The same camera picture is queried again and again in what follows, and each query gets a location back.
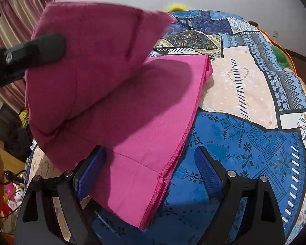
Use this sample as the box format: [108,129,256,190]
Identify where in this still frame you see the patchwork blue bedspread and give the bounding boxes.
[25,8,306,245]

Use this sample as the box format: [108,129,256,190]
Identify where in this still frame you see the striped red curtain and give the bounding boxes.
[0,0,54,112]

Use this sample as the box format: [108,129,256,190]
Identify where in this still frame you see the white wall socket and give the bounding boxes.
[273,30,278,38]

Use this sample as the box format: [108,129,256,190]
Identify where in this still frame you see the pink pants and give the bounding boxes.
[25,2,212,229]

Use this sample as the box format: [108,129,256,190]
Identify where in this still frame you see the yellow foam tube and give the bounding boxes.
[166,4,189,12]

